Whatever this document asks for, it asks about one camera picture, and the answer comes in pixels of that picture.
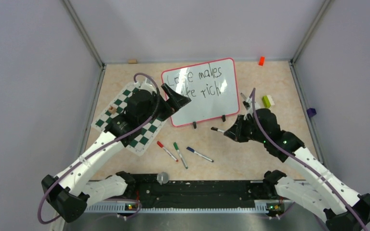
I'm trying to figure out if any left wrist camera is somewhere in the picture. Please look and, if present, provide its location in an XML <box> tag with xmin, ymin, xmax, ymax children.
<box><xmin>138</xmin><ymin>80</ymin><xmax>156</xmax><ymax>93</ymax></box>

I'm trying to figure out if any orange toy block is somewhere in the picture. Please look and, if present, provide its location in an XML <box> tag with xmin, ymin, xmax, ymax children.
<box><xmin>258</xmin><ymin>56</ymin><xmax>265</xmax><ymax>66</ymax></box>

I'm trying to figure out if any pink framed whiteboard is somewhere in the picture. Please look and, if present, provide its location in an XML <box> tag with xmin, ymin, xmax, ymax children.
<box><xmin>161</xmin><ymin>58</ymin><xmax>240</xmax><ymax>127</ymax></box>

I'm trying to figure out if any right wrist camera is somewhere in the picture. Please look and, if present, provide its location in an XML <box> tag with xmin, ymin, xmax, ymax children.
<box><xmin>243</xmin><ymin>99</ymin><xmax>255</xmax><ymax>114</ymax></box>

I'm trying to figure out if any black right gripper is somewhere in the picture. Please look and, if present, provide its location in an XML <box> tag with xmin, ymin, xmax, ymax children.
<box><xmin>225</xmin><ymin>114</ymin><xmax>268</xmax><ymax>143</ymax></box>

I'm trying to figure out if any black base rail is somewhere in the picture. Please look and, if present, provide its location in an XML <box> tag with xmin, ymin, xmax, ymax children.
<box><xmin>105</xmin><ymin>172</ymin><xmax>296</xmax><ymax>211</ymax></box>

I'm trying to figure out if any clear round knob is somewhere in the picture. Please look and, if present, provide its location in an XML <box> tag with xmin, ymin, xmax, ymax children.
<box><xmin>157</xmin><ymin>172</ymin><xmax>169</xmax><ymax>185</ymax></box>

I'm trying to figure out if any black whiteboard marker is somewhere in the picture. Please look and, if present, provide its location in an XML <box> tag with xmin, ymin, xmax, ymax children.
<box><xmin>211</xmin><ymin>127</ymin><xmax>225</xmax><ymax>133</ymax></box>

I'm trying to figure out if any green white chessboard mat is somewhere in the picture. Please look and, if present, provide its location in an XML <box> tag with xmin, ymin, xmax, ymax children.
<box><xmin>91</xmin><ymin>82</ymin><xmax>166</xmax><ymax>156</ymax></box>

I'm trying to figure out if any green whiteboard marker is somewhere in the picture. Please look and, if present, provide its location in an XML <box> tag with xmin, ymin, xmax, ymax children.
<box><xmin>173</xmin><ymin>142</ymin><xmax>188</xmax><ymax>169</ymax></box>

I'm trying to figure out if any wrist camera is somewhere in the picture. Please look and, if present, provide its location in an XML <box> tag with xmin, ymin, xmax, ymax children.
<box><xmin>138</xmin><ymin>80</ymin><xmax>156</xmax><ymax>93</ymax></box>
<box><xmin>243</xmin><ymin>99</ymin><xmax>255</xmax><ymax>114</ymax></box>

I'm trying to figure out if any blue whiteboard marker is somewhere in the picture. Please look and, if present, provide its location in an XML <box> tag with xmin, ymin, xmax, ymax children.
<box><xmin>186</xmin><ymin>146</ymin><xmax>214</xmax><ymax>163</ymax></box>

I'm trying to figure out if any red whiteboard marker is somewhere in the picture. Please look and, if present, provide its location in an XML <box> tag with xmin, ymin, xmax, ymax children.
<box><xmin>157</xmin><ymin>141</ymin><xmax>179</xmax><ymax>162</ymax></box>

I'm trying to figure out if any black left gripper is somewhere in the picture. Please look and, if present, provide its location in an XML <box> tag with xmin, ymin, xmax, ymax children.
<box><xmin>139</xmin><ymin>83</ymin><xmax>191</xmax><ymax>126</ymax></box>

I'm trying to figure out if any purple toy block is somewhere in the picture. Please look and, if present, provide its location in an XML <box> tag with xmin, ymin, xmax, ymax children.
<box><xmin>306</xmin><ymin>108</ymin><xmax>317</xmax><ymax>118</ymax></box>

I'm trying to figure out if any wooden letter tile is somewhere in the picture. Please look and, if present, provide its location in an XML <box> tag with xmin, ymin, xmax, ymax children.
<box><xmin>107</xmin><ymin>106</ymin><xmax>117</xmax><ymax>114</ymax></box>

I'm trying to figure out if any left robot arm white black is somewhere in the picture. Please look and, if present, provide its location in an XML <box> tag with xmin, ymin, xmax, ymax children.
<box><xmin>41</xmin><ymin>83</ymin><xmax>191</xmax><ymax>223</ymax></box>

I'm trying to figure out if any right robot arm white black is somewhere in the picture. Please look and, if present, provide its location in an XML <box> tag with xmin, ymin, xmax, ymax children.
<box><xmin>224</xmin><ymin>109</ymin><xmax>370</xmax><ymax>231</ymax></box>

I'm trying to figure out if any wine cork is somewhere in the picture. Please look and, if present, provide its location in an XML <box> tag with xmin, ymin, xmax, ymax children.
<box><xmin>127</xmin><ymin>59</ymin><xmax>138</xmax><ymax>64</ymax></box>

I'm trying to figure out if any green white toy brick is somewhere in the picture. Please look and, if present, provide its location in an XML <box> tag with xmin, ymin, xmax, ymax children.
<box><xmin>262</xmin><ymin>95</ymin><xmax>275</xmax><ymax>109</ymax></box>

